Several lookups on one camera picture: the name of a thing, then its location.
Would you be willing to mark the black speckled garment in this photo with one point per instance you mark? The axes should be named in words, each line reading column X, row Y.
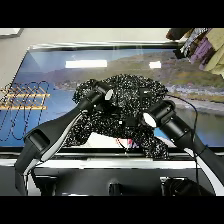
column 130, row 85

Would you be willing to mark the dark brown garment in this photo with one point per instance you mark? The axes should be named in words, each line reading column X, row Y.
column 176, row 33

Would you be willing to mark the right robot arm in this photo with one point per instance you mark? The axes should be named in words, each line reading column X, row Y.
column 181, row 131

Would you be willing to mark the purple garment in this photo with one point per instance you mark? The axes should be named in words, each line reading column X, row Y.
column 201, row 50

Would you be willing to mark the silver frame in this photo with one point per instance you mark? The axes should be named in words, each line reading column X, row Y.
column 116, row 164

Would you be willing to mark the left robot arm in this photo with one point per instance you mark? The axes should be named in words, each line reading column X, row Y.
column 56, row 128

